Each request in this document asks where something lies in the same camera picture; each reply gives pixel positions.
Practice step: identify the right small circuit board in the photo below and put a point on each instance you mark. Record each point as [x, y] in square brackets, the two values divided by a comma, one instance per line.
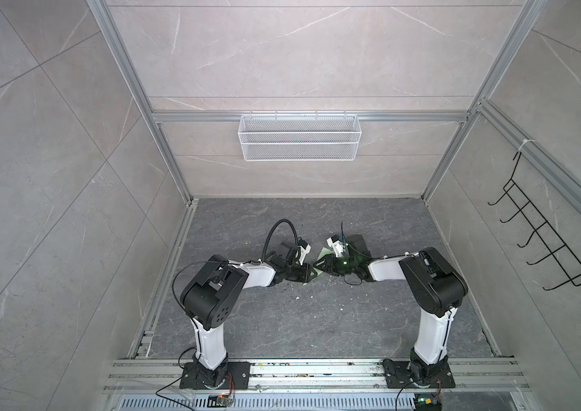
[424, 402]

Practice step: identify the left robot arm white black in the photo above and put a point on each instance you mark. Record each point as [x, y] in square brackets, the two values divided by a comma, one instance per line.
[209, 298]

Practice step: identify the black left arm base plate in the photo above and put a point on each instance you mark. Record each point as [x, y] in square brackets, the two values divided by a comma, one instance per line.
[234, 374]

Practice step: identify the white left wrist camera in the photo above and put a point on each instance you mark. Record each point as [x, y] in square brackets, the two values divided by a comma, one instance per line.
[303, 251]

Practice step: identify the left small circuit board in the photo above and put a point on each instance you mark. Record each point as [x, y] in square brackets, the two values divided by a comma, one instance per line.
[220, 401]

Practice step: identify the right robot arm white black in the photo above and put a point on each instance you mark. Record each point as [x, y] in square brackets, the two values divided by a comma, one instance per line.
[437, 287]

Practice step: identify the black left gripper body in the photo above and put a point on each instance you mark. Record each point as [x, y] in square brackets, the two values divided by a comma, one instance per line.
[295, 271]

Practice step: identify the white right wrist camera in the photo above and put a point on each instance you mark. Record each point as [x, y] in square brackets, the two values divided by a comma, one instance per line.
[337, 245]

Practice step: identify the light green paper sheet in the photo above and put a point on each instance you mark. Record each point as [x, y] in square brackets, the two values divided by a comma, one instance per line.
[324, 251]

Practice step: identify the black wire hook rack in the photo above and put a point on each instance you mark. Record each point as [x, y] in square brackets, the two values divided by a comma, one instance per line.
[556, 248]

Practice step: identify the small circuit board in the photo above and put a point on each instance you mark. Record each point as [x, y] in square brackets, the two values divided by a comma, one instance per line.
[220, 401]
[424, 402]

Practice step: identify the white wire mesh basket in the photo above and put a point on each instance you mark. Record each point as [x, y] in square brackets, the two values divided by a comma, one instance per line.
[278, 138]

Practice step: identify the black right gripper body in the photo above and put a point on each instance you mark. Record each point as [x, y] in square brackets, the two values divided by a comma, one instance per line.
[347, 265]

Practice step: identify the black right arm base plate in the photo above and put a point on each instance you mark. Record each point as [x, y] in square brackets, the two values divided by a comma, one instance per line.
[416, 373]

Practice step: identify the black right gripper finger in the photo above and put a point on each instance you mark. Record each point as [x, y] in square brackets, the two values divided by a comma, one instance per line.
[326, 260]
[323, 269]

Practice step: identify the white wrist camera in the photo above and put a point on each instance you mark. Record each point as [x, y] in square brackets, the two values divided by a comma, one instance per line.
[337, 245]
[303, 251]

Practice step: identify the aluminium frame rail front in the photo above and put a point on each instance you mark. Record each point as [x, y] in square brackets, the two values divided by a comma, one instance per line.
[316, 375]

